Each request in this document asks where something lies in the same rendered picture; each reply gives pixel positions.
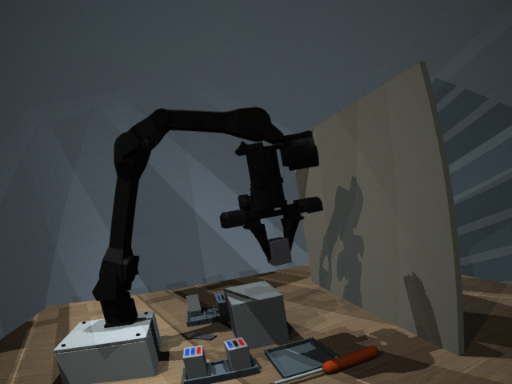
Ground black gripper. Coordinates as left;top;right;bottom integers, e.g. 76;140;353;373
220;173;323;260

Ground large grey panel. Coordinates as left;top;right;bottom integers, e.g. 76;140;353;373
295;62;465;356

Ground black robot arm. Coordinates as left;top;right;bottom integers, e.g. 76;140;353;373
92;107;319;328

